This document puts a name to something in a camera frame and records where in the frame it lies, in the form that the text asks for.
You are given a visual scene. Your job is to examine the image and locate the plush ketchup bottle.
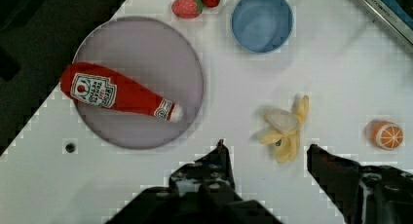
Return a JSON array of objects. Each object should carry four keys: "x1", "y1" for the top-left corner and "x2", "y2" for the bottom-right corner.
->
[{"x1": 60, "y1": 62, "x2": 183, "y2": 123}]

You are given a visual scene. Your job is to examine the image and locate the plush orange half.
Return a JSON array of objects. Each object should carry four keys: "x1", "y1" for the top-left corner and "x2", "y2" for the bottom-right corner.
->
[{"x1": 370, "y1": 121, "x2": 404, "y2": 150}]

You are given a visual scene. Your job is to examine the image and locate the plush peeled banana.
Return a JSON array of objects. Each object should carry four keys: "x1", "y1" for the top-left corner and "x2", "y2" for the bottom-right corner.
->
[{"x1": 259, "y1": 95, "x2": 310, "y2": 164}]

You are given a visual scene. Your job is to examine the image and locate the grey round plate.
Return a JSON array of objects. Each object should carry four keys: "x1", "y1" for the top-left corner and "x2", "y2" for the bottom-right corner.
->
[{"x1": 73, "y1": 17, "x2": 205, "y2": 149}]

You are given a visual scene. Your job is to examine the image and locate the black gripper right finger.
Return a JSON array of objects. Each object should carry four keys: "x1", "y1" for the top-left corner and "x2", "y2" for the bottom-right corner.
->
[{"x1": 307, "y1": 144, "x2": 413, "y2": 224}]

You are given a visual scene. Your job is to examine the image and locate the blue bowl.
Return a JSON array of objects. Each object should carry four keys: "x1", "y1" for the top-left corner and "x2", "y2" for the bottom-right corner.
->
[{"x1": 230, "y1": 0, "x2": 294, "y2": 54}]

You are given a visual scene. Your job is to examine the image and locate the toaster oven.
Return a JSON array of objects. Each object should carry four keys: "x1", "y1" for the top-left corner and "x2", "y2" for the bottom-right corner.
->
[{"x1": 360, "y1": 0, "x2": 413, "y2": 46}]

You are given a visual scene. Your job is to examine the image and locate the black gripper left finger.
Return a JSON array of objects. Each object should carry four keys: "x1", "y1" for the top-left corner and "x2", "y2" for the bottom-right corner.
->
[{"x1": 105, "y1": 140, "x2": 282, "y2": 224}]

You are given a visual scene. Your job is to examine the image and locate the pink plush strawberry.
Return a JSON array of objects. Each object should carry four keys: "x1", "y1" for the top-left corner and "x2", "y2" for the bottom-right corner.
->
[{"x1": 171, "y1": 0, "x2": 204, "y2": 19}]

